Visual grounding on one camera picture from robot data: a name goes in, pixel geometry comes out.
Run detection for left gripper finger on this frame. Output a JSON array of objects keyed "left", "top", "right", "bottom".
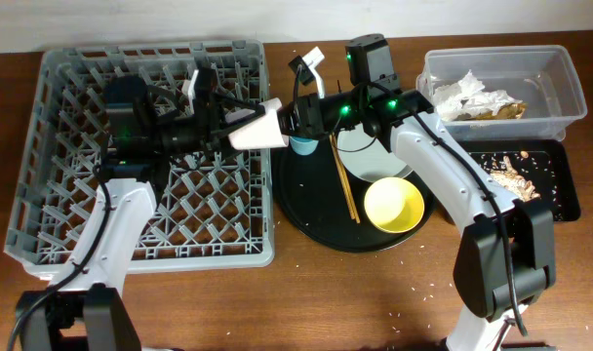
[
  {"left": 213, "top": 93, "right": 266, "bottom": 122},
  {"left": 214, "top": 131, "right": 248, "bottom": 157}
]

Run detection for light blue plastic cup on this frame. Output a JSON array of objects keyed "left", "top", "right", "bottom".
[{"left": 290, "top": 136, "right": 319, "bottom": 156}]

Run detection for pink plastic cup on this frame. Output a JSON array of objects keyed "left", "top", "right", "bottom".
[{"left": 233, "top": 98, "right": 289, "bottom": 150}]

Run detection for grey round plate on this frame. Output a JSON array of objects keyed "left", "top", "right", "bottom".
[{"left": 337, "top": 125, "right": 413, "bottom": 182}]

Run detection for yellow bowl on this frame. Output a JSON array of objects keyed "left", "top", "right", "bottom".
[{"left": 363, "top": 177, "right": 425, "bottom": 234}]

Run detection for white paper napkin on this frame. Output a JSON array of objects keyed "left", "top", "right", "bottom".
[{"left": 432, "top": 70, "right": 523, "bottom": 122}]

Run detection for brown snack wrapper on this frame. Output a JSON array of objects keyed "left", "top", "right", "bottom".
[{"left": 460, "top": 102, "right": 527, "bottom": 120}]

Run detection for rice and peanut shell scraps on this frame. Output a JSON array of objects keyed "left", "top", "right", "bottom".
[{"left": 472, "top": 150, "right": 557, "bottom": 208}]

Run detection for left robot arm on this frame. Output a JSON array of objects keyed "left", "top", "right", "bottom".
[{"left": 7, "top": 68, "right": 281, "bottom": 350}]

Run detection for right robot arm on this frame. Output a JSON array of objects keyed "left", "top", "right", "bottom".
[{"left": 278, "top": 33, "right": 556, "bottom": 350}]

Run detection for grey plastic dishwasher rack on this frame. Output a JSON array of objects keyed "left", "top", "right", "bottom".
[{"left": 4, "top": 40, "right": 275, "bottom": 280}]

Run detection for round black serving tray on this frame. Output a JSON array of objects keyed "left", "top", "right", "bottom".
[{"left": 271, "top": 140, "right": 437, "bottom": 253}]

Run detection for clear plastic bin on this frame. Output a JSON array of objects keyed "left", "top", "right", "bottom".
[{"left": 415, "top": 45, "right": 587, "bottom": 141}]

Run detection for black rectangular tray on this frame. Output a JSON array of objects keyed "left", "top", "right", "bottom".
[{"left": 460, "top": 139, "right": 580, "bottom": 221}]

